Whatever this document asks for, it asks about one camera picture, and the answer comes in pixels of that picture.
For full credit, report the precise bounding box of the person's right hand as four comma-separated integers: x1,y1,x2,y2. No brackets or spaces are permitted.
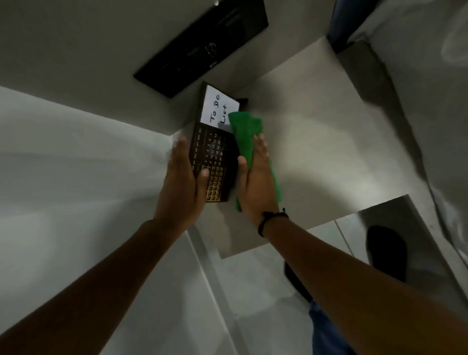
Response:
237,133,285,228

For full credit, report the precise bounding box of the person's left hand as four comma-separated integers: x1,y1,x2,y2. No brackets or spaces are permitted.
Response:
154,136,210,235

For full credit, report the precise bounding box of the black desk calendar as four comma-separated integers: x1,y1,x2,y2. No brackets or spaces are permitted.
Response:
188,81,249,203

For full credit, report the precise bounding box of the green cleaning cloth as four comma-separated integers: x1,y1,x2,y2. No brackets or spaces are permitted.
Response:
228,111,283,213

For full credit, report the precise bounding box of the person's left forearm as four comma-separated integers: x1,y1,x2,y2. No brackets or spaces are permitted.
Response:
0,218,187,355

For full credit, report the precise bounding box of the person's right forearm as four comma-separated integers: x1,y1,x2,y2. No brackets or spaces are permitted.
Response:
262,217,468,355

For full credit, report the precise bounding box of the black wrist band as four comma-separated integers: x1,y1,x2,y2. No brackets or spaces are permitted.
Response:
258,208,289,238

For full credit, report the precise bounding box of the white paper note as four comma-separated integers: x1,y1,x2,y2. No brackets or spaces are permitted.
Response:
200,85,240,133

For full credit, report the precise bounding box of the person's black shoe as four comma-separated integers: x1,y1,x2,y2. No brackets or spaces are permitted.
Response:
284,262,313,303
366,226,408,283

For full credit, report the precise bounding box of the person's blue trouser leg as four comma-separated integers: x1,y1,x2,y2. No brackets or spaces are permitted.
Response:
308,300,357,355

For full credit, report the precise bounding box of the black wall-mounted television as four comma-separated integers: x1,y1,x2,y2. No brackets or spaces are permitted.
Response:
133,0,269,99

